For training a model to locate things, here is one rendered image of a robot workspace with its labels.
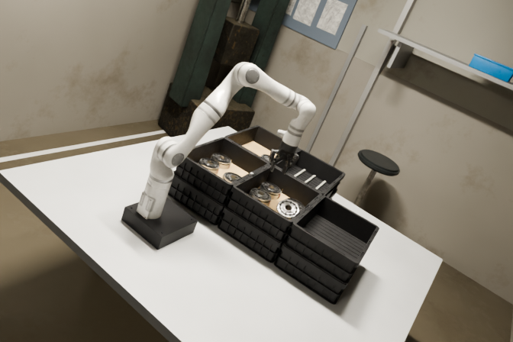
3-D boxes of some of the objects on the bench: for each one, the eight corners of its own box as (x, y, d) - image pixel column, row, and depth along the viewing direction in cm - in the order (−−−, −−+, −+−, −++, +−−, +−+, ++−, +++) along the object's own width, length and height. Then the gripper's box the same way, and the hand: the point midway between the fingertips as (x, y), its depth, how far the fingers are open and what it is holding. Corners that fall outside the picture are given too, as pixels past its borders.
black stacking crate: (270, 266, 186) (281, 244, 181) (214, 228, 195) (223, 207, 191) (304, 232, 220) (314, 212, 216) (255, 201, 230) (263, 182, 225)
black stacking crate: (333, 308, 176) (346, 285, 172) (270, 266, 186) (281, 244, 181) (358, 265, 211) (369, 246, 206) (304, 232, 220) (314, 212, 216)
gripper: (278, 141, 188) (265, 173, 194) (308, 148, 194) (294, 179, 200) (272, 133, 194) (259, 165, 200) (302, 140, 200) (288, 170, 207)
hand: (278, 169), depth 200 cm, fingers open, 5 cm apart
